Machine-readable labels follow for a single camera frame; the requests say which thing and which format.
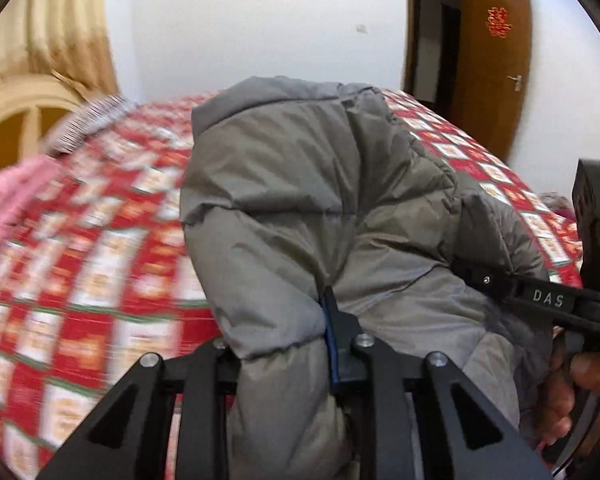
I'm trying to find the grey puffer jacket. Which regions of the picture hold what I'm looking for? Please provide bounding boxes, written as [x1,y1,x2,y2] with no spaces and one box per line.
[180,77,552,479]

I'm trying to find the pink clothes on floor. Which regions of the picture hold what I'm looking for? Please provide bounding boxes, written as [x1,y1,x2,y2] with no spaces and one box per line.
[540,192,576,221]

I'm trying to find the person right hand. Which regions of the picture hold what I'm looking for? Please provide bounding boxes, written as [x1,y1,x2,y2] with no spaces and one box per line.
[536,344,600,453]

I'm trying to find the red patterned bed sheet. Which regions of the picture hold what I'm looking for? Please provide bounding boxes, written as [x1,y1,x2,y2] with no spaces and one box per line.
[0,89,582,479]

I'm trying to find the brown wooden door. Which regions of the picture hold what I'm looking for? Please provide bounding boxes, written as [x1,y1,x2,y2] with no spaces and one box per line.
[449,0,532,160]

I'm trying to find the pink folded quilt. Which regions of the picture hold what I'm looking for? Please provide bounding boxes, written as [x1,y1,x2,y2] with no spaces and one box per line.
[0,155,62,246]

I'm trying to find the striped grey pillow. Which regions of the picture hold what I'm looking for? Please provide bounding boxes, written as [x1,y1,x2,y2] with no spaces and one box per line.
[38,94,138,156]

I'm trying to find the red double happiness sticker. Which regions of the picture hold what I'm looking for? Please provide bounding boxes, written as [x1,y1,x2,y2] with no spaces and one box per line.
[486,6,513,39]

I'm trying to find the cream wooden headboard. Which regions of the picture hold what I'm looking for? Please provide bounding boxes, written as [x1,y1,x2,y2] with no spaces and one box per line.
[0,75,84,170]

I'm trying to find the beige gold curtain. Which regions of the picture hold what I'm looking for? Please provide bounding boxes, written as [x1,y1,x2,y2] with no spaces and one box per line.
[0,0,118,94]

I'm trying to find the metal door handle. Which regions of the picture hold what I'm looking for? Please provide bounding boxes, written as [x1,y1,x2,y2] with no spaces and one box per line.
[508,74,522,92]

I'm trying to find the dark door frame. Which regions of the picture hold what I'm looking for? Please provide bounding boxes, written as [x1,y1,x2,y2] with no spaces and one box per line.
[402,0,460,117]

